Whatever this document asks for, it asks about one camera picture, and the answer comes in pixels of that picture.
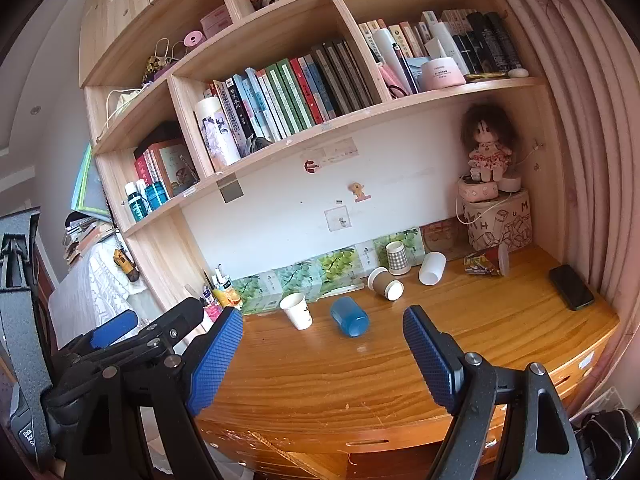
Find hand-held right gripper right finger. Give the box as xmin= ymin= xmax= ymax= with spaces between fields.
xmin=403 ymin=306 xmax=588 ymax=480

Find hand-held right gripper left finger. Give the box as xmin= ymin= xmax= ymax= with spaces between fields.
xmin=65 ymin=306 xmax=244 ymax=480

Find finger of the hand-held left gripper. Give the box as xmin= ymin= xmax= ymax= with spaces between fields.
xmin=75 ymin=297 xmax=206 ymax=376
xmin=49 ymin=309 xmax=139 ymax=376

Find brown paper cup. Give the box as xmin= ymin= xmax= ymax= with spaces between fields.
xmin=367 ymin=266 xmax=405 ymax=302

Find blue plastic cup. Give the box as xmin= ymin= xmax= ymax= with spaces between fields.
xmin=330 ymin=296 xmax=370 ymax=338

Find plain white cup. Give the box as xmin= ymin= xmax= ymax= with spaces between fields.
xmin=418 ymin=251 xmax=447 ymax=287

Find white printed paper cup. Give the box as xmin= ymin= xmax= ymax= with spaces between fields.
xmin=279 ymin=292 xmax=313 ymax=331

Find checked paper cup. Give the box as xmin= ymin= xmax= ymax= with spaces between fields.
xmin=385 ymin=241 xmax=411 ymax=276

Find colourful striped cup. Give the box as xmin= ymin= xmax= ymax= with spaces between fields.
xmin=464 ymin=244 xmax=511 ymax=278

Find white lace bedcover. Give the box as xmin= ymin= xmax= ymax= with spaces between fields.
xmin=47 ymin=240 xmax=166 ymax=351

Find orange packet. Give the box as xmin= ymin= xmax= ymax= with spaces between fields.
xmin=212 ymin=287 xmax=244 ymax=311

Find green leaf tissue box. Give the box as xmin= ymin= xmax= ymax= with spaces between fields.
xmin=275 ymin=259 xmax=326 ymax=303
xmin=234 ymin=271 xmax=282 ymax=315
xmin=317 ymin=245 xmax=370 ymax=297
xmin=372 ymin=227 xmax=427 ymax=271

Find pile of worn books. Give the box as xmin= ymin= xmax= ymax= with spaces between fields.
xmin=62 ymin=212 xmax=118 ymax=266

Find brown cardboard box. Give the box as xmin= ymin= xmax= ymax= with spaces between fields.
xmin=420 ymin=220 xmax=473 ymax=261

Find wooden desk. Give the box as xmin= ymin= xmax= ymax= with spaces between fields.
xmin=192 ymin=245 xmax=621 ymax=480

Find teal bottle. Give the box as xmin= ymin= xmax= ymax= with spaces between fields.
xmin=145 ymin=181 xmax=168 ymax=211
xmin=124 ymin=181 xmax=146 ymax=223

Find grey tape patch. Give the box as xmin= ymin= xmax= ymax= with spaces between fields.
xmin=218 ymin=178 xmax=244 ymax=204

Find green folders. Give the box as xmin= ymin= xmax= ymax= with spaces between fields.
xmin=70 ymin=142 xmax=111 ymax=216

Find red book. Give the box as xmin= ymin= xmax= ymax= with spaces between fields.
xmin=134 ymin=152 xmax=158 ymax=196

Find beige printed storage box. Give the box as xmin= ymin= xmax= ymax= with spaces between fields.
xmin=462 ymin=187 xmax=533 ymax=252

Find black smartphone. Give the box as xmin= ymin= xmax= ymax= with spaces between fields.
xmin=548 ymin=264 xmax=596 ymax=312

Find pink music box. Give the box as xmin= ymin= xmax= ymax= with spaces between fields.
xmin=458 ymin=177 xmax=499 ymax=204

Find clear plastic container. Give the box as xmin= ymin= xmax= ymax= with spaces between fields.
xmin=575 ymin=385 xmax=628 ymax=426

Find white rolled poster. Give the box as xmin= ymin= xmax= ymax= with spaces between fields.
xmin=194 ymin=96 xmax=242 ymax=172

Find black bag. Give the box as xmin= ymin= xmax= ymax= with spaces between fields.
xmin=570 ymin=407 xmax=640 ymax=480

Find rag doll with brown hair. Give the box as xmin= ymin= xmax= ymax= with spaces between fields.
xmin=460 ymin=102 xmax=516 ymax=183

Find gold trimmed gift bag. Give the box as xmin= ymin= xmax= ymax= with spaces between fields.
xmin=145 ymin=37 xmax=181 ymax=83

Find row of green and dark books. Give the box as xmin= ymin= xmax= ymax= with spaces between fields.
xmin=205 ymin=40 xmax=383 ymax=156

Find pink pouch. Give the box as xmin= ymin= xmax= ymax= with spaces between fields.
xmin=378 ymin=62 xmax=411 ymax=98

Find pink cosmetic jar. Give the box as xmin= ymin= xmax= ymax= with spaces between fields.
xmin=420 ymin=57 xmax=467 ymax=92

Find pink curtain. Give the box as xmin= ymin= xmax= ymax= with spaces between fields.
xmin=480 ymin=0 xmax=640 ymax=411

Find pink gift boxes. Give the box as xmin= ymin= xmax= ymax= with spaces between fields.
xmin=200 ymin=5 xmax=232 ymax=38

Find wooden bookshelf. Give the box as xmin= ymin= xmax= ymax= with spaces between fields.
xmin=79 ymin=0 xmax=568 ymax=311

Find white paper roll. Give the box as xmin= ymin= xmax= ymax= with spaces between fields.
xmin=372 ymin=27 xmax=408 ymax=93

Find row of white and black books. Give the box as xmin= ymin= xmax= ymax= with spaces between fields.
xmin=359 ymin=9 xmax=523 ymax=91

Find white cable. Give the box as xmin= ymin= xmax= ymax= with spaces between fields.
xmin=454 ymin=192 xmax=511 ymax=226

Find white drawstring bag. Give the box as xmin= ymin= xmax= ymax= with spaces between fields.
xmin=97 ymin=87 xmax=146 ymax=136

